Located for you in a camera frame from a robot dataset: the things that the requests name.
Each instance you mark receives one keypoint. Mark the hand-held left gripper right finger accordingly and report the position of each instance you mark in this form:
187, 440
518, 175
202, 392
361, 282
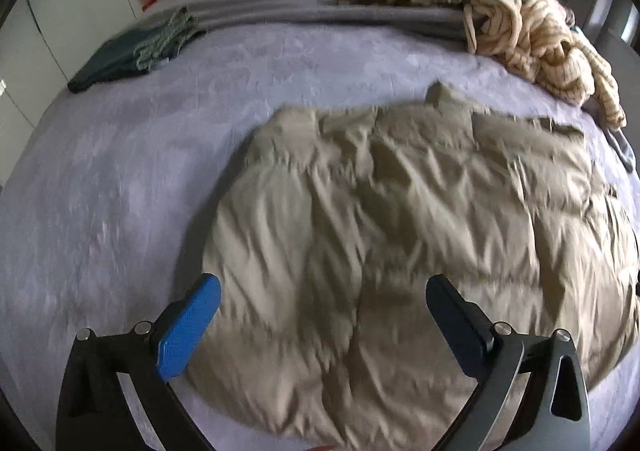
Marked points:
452, 326

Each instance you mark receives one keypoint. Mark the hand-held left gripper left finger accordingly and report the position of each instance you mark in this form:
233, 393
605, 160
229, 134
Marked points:
187, 331

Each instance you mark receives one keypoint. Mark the beige puffer jacket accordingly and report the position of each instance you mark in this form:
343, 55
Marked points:
400, 211

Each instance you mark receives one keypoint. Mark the grey garment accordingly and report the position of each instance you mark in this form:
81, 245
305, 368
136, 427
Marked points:
622, 146

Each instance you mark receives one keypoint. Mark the folded blue jeans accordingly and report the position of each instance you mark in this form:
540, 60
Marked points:
110, 62

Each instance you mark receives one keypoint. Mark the cream striped robe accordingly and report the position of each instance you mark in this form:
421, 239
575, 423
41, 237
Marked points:
540, 41

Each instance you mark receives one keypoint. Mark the small red box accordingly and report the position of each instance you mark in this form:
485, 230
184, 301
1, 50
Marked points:
147, 3

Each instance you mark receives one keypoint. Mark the grey fleece blanket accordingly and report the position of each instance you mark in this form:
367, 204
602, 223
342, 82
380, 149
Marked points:
280, 1

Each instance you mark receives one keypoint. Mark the white wardrobe doors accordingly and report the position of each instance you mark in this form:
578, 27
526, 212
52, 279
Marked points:
65, 6

